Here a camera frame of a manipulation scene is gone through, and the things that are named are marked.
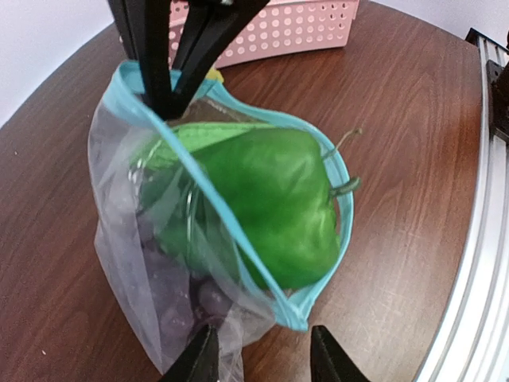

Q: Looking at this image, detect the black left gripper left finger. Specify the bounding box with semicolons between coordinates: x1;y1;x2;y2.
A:
158;324;220;382

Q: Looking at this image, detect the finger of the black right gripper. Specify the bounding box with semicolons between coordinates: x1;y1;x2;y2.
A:
108;0;183;119
170;0;268;115

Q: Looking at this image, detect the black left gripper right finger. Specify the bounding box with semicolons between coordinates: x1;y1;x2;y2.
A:
310;325;369;382

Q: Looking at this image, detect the dark red grape bunch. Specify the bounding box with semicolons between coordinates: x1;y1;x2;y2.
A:
136;212;232;359

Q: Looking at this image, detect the clear zip top bag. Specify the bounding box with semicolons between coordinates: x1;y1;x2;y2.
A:
88;61;360;381

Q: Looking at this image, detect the green chayote squash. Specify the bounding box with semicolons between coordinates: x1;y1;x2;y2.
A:
142;128;360;290

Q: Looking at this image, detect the pink perforated plastic basket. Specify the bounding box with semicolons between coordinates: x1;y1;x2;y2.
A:
119;0;361;69

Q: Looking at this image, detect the front aluminium rail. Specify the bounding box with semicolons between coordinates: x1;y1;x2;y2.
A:
415;29;508;381

